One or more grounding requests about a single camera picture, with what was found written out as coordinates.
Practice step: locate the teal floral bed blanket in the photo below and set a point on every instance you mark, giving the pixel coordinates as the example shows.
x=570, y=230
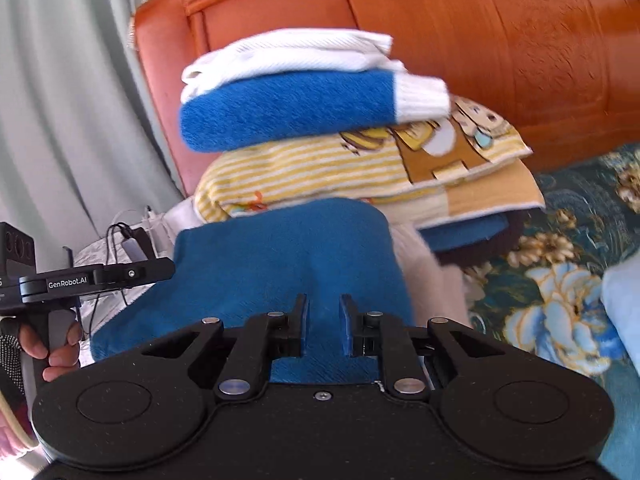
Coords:
x=544, y=296

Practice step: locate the blue and white folded sweater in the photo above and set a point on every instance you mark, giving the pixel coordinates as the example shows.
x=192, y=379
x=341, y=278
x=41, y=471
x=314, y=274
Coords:
x=291, y=105

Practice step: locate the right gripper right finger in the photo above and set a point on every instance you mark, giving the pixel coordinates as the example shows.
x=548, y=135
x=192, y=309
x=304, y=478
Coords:
x=383, y=336

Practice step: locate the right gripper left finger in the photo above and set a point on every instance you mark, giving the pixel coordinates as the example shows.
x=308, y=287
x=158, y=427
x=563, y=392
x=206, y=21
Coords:
x=263, y=339

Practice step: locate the orange wooden headboard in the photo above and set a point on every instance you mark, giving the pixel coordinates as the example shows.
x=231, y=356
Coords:
x=564, y=72

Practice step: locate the grey curtain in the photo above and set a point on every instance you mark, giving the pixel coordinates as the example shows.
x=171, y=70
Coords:
x=80, y=139

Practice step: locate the cream fluffy folded garment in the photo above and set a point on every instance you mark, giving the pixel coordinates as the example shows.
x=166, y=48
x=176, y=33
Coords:
x=435, y=291

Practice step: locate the white folded garment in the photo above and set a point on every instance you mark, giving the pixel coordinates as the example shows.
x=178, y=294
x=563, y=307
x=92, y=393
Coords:
x=289, y=50

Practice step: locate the yellow striped cartoon garment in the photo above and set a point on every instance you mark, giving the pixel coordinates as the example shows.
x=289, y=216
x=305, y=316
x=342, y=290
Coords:
x=460, y=167

